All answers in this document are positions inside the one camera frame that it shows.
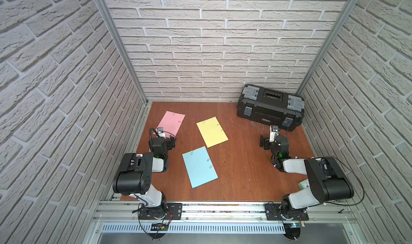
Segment yellow paper sheet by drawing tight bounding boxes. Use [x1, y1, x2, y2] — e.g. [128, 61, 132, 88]
[196, 117, 228, 148]

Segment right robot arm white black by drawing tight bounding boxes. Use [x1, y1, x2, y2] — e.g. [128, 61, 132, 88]
[260, 136, 355, 220]

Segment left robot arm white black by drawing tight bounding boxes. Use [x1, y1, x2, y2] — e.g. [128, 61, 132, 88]
[112, 127, 177, 219]

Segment pink paper sheet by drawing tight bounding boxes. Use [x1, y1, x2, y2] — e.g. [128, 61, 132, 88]
[158, 111, 185, 137]

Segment black plastic toolbox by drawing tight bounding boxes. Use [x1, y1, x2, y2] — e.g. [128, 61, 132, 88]
[236, 84, 305, 131]

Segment light blue paper sheet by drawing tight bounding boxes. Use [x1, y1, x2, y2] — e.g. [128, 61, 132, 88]
[182, 146, 218, 188]

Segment small teal card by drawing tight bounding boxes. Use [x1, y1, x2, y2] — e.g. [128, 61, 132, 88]
[298, 179, 310, 190]

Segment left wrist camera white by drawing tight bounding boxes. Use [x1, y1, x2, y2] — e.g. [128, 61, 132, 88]
[156, 127, 166, 138]

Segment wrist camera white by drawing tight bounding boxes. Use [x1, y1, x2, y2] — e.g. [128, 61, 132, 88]
[269, 126, 280, 143]
[156, 127, 166, 138]

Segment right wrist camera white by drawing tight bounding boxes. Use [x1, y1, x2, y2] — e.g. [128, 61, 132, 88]
[269, 126, 280, 143]

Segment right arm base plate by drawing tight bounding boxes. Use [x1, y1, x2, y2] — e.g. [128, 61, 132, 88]
[264, 202, 309, 221]

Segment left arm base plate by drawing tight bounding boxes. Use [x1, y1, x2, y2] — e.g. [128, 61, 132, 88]
[138, 202, 183, 221]

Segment aluminium front rail frame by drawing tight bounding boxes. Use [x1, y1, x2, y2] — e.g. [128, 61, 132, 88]
[83, 200, 366, 244]

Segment left corner aluminium post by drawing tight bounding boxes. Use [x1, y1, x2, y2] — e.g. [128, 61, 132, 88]
[94, 0, 148, 105]

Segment corner aluminium post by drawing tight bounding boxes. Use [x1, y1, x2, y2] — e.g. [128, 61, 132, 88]
[295, 0, 359, 95]
[94, 0, 148, 105]

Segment right corner aluminium post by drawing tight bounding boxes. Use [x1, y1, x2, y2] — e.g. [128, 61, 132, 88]
[295, 0, 359, 95]

